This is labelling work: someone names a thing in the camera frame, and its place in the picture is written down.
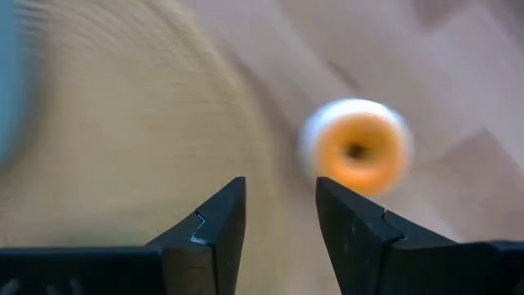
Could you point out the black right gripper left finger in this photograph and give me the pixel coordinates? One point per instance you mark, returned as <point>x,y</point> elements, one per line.
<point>204,254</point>

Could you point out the light blue plate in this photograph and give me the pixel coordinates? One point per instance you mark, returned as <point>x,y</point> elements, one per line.
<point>10,73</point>

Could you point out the round woven tan placemat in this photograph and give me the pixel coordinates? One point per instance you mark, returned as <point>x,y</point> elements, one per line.
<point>135,135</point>

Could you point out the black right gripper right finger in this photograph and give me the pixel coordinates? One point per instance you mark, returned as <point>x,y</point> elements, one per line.
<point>368,254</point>

